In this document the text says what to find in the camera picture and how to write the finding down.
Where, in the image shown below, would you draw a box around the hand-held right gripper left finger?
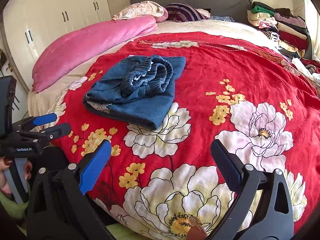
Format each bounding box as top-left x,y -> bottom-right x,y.
26,140 -> 115,240

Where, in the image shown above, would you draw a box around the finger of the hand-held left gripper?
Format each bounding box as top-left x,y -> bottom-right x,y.
32,123 -> 72,150
11,112 -> 58,133

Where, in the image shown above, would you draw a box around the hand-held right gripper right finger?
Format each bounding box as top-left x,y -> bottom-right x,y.
205,139 -> 294,240

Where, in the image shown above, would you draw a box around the blue denim pants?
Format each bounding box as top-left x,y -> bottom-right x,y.
82,55 -> 187,131

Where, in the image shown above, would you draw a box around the person's left forearm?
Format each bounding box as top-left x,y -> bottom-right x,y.
0,190 -> 30,230

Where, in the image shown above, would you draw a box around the person's left hand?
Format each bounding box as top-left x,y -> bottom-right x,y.
0,156 -> 33,195

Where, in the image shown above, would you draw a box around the pink pillow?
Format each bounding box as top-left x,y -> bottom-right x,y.
31,15 -> 158,93

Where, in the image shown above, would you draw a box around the red floral blanket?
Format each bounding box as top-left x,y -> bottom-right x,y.
49,31 -> 320,238

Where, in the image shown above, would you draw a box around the white wardrobe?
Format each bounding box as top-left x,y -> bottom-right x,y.
0,0 -> 112,93

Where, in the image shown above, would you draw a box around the white cloth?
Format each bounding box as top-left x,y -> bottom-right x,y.
291,57 -> 320,85

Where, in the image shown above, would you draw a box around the pale floral pillow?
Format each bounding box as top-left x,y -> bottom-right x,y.
112,1 -> 168,23

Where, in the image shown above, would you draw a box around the blue patterned cloth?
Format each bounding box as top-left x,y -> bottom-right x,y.
209,15 -> 235,22

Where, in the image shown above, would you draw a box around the pile of folded clothes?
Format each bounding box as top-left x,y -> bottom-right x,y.
247,1 -> 313,60

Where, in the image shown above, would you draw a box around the purple striped pillow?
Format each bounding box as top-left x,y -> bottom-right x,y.
165,2 -> 210,22

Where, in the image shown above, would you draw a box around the cream curtain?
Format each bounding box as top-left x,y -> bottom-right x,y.
302,0 -> 320,63

